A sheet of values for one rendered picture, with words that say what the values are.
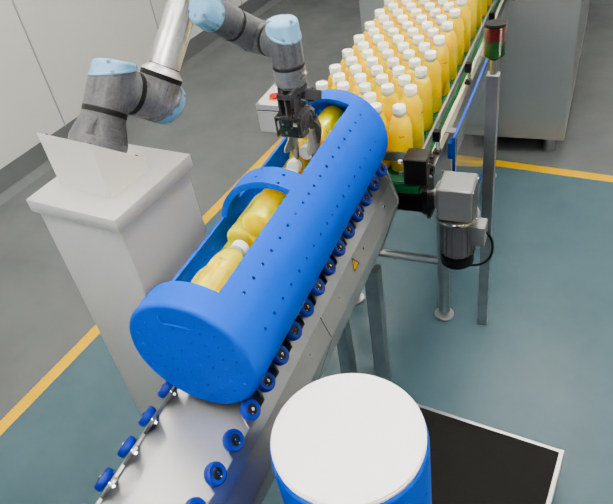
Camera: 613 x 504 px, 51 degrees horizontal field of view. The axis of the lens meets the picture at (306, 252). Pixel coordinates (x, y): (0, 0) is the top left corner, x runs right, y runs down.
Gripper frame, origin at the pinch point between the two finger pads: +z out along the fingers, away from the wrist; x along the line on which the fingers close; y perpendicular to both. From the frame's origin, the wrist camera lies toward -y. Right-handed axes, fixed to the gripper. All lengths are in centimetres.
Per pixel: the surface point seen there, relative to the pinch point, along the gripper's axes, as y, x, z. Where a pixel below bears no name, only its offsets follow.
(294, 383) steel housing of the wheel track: 49, 13, 29
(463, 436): 1, 42, 102
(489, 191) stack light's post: -63, 37, 48
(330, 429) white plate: 68, 31, 14
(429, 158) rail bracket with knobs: -30.7, 24.2, 17.1
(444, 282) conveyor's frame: -64, 21, 94
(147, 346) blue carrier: 64, -10, 8
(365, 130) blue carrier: -12.4, 12.0, -1.0
